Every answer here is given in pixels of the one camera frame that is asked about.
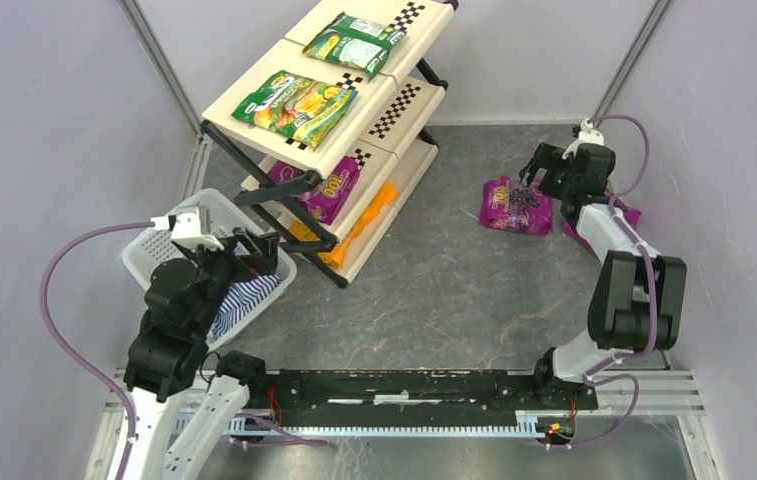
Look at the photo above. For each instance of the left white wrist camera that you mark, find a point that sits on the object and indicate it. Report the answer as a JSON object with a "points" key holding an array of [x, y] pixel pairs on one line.
{"points": [[189, 227]]}

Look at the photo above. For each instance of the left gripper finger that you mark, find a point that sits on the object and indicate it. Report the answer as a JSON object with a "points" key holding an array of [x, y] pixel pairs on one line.
{"points": [[243, 237], [263, 258]]}

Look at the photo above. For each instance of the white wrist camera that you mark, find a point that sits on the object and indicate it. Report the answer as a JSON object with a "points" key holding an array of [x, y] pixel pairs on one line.
{"points": [[189, 227], [584, 133]]}

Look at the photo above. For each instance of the green candy bag back side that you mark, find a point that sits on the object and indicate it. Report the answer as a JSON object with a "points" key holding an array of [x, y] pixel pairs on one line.
{"points": [[356, 43]]}

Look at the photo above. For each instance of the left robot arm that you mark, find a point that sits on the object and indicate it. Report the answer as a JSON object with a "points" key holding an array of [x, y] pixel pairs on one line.
{"points": [[184, 297]]}

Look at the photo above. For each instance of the purple candy bag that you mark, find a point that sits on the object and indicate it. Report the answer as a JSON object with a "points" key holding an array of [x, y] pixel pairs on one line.
{"points": [[326, 200], [626, 215], [511, 205]]}

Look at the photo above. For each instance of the green yellow candy bag front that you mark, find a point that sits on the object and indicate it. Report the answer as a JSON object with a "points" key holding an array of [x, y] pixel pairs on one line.
{"points": [[296, 107]]}

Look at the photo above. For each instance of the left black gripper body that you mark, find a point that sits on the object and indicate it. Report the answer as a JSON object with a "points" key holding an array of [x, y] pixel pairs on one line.
{"points": [[245, 253]]}

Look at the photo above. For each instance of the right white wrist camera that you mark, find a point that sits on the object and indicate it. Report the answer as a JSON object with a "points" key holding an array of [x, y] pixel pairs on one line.
{"points": [[584, 133]]}

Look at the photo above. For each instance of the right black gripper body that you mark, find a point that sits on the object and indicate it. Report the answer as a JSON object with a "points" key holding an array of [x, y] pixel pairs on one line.
{"points": [[551, 168]]}

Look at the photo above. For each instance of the blue striped cloth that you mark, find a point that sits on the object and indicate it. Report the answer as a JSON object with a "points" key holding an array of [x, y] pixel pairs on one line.
{"points": [[241, 299]]}

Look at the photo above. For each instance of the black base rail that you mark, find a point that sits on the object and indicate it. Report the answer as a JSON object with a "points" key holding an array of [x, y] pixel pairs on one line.
{"points": [[413, 398]]}

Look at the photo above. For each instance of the orange candy bag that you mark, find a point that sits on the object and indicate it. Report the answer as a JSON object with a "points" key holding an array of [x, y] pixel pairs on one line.
{"points": [[336, 257], [385, 196]]}

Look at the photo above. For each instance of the purple candy bag on shelf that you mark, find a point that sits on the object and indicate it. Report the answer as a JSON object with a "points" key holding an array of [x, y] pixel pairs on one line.
{"points": [[326, 200]]}

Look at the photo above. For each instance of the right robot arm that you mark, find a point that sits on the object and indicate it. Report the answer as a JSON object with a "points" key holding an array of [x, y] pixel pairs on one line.
{"points": [[637, 302]]}

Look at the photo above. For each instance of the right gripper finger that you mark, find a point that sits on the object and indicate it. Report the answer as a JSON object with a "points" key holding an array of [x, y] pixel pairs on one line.
{"points": [[561, 161], [540, 168]]}

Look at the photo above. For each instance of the cream checkered three-tier shelf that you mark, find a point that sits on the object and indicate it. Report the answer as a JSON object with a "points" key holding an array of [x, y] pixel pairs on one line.
{"points": [[384, 130]]}

